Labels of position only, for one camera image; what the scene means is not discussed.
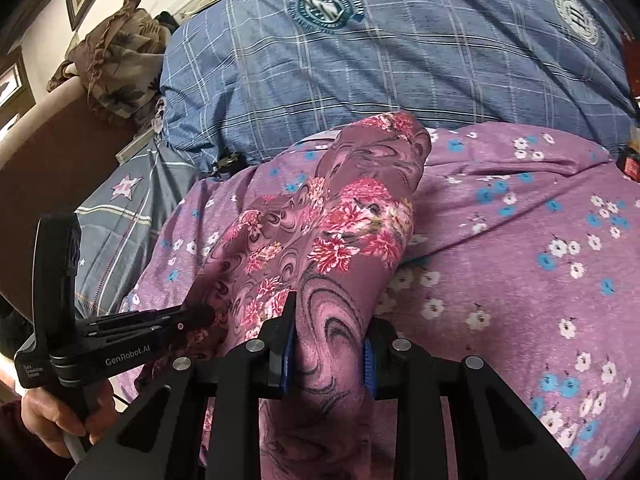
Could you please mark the blue plaid quilt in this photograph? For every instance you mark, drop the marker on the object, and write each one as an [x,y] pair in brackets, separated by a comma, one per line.
[400,60]

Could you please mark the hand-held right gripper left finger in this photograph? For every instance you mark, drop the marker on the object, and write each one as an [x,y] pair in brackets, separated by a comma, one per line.
[287,360]

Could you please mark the grey star print pillow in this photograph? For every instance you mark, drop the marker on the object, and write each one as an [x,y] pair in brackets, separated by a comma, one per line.
[125,220]

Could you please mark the beige leaf print cloth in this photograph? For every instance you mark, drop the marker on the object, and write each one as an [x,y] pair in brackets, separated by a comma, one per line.
[120,60]

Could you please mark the purple flower print blanket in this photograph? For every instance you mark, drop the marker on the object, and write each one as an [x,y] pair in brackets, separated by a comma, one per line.
[500,260]

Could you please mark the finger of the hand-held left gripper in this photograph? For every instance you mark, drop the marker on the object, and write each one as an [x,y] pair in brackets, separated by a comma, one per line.
[190,317]

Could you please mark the dark cloth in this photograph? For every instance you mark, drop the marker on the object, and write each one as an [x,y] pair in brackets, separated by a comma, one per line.
[167,20]

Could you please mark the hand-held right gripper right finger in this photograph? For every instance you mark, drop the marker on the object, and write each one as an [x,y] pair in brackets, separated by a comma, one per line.
[369,365]

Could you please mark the brown headboard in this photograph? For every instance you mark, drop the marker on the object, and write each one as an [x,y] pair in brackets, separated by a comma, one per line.
[60,160]

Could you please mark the pink floral swirl garment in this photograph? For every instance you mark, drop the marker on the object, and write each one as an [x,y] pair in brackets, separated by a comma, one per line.
[325,240]

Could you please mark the red box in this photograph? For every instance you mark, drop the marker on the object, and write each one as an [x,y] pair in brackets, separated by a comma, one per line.
[630,165]

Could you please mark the person's left hand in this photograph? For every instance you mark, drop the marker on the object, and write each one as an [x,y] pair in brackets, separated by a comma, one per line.
[42,412]

